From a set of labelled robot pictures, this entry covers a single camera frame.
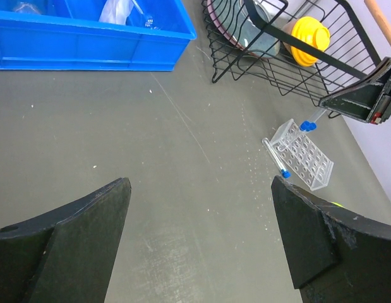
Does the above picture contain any blue-capped test tube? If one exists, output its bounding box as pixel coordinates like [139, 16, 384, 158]
[262, 138, 291, 179]
[309, 122, 317, 131]
[306, 108, 327, 124]
[299, 121, 310, 131]

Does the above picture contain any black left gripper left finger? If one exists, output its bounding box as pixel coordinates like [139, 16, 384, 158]
[0, 177, 131, 302]

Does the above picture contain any small clear glass funnel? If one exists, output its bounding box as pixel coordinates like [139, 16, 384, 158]
[129, 0, 153, 28]

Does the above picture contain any blue-grey ceramic plate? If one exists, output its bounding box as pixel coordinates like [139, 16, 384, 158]
[206, 1, 280, 59]

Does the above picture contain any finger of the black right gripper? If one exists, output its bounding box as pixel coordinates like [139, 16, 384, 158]
[318, 57, 391, 125]

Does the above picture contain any lime green plate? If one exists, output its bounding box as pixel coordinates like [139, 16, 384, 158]
[331, 201, 344, 208]

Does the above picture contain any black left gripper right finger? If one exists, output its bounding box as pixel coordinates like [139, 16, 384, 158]
[271, 176, 391, 302]

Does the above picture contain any orange collapsible funnel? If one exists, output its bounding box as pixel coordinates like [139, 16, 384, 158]
[282, 16, 330, 67]

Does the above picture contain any blue plastic bin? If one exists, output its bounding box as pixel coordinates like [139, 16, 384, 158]
[0, 1, 196, 71]

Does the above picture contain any clear test tube rack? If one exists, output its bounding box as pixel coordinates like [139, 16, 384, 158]
[270, 119, 334, 191]

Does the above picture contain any black wire basket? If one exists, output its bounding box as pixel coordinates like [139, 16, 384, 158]
[202, 0, 391, 124]

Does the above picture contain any clear plastic bag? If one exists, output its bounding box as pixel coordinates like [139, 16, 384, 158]
[99, 0, 134, 25]

